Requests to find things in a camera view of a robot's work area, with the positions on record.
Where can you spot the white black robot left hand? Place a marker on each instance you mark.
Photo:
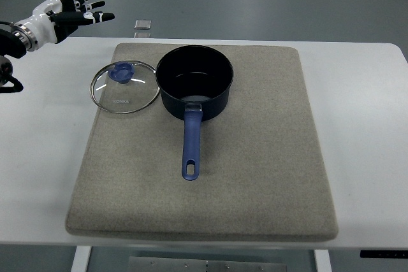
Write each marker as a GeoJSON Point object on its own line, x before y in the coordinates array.
{"type": "Point", "coordinates": [53, 21]}

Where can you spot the glass pot lid blue knob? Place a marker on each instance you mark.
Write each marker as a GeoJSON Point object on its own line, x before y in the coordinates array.
{"type": "Point", "coordinates": [124, 87]}

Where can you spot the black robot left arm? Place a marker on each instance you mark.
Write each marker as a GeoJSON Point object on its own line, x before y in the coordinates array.
{"type": "Point", "coordinates": [13, 45]}

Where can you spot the silver floor outlet plate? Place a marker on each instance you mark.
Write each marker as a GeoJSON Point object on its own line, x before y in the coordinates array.
{"type": "Point", "coordinates": [142, 24]}

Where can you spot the white left table leg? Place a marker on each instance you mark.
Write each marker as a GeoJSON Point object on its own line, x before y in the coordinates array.
{"type": "Point", "coordinates": [81, 259]}

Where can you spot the white table leg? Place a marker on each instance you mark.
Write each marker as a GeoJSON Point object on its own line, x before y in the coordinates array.
{"type": "Point", "coordinates": [322, 261]}
{"type": "Point", "coordinates": [81, 259]}

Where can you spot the beige fabric mat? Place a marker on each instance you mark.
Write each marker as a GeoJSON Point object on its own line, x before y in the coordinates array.
{"type": "Point", "coordinates": [262, 175]}

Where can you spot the white right table leg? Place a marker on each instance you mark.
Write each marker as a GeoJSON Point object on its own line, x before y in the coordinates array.
{"type": "Point", "coordinates": [322, 261]}

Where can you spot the black table control panel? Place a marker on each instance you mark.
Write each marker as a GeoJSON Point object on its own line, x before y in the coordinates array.
{"type": "Point", "coordinates": [384, 254]}

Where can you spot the dark blue saucepan blue handle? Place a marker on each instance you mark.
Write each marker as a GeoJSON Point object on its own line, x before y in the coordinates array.
{"type": "Point", "coordinates": [195, 83]}

